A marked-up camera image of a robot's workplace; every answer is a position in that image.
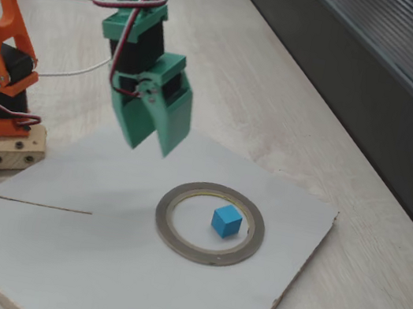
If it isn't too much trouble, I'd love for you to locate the light grey board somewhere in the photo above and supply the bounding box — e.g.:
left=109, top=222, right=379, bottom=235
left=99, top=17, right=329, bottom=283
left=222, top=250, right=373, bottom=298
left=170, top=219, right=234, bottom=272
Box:
left=0, top=93, right=351, bottom=309

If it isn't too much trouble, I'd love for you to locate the blue cube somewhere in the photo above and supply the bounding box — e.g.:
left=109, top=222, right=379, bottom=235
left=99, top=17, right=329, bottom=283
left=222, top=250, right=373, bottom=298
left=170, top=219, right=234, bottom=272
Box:
left=208, top=202, right=246, bottom=243

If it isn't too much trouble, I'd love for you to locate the white usb cable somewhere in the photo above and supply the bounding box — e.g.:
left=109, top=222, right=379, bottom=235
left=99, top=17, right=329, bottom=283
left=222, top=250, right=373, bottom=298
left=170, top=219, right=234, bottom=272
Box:
left=37, top=0, right=191, bottom=100

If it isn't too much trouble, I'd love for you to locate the grey tape ring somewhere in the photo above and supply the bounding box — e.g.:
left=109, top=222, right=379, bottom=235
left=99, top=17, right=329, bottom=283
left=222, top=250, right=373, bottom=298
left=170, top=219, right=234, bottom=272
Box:
left=147, top=173, right=273, bottom=275

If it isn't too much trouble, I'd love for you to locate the ribbed translucent partition panel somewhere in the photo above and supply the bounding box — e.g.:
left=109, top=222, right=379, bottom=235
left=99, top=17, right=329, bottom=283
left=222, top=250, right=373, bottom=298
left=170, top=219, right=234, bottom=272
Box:
left=182, top=0, right=413, bottom=258

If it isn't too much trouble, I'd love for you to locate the wooden base block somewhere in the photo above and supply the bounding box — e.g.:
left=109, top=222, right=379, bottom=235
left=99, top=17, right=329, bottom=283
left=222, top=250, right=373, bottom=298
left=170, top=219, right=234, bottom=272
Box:
left=0, top=117, right=50, bottom=179

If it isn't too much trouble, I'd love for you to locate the red white black base wire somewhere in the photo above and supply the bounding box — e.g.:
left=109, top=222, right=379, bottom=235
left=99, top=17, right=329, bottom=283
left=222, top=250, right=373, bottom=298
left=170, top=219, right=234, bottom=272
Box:
left=0, top=84, right=47, bottom=134

